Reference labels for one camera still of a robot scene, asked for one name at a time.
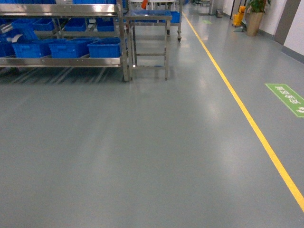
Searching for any stainless steel shelf rack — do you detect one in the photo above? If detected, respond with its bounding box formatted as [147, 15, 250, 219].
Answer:
[0, 0, 131, 81]

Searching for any blue plastic bin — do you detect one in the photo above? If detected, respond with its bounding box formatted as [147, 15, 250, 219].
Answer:
[49, 38, 97, 58]
[87, 38, 123, 58]
[11, 39, 67, 58]

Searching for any small stainless steel table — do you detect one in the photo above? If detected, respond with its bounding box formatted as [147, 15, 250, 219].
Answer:
[124, 9, 172, 80]

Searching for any far wheeled steel rack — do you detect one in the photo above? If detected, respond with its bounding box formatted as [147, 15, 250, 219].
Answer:
[127, 0, 185, 42]

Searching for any yellow mop bucket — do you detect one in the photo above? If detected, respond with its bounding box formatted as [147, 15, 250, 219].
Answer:
[232, 6, 246, 27]

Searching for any tall potted plant gold pot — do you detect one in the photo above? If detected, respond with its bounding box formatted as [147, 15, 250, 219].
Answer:
[246, 0, 271, 37]

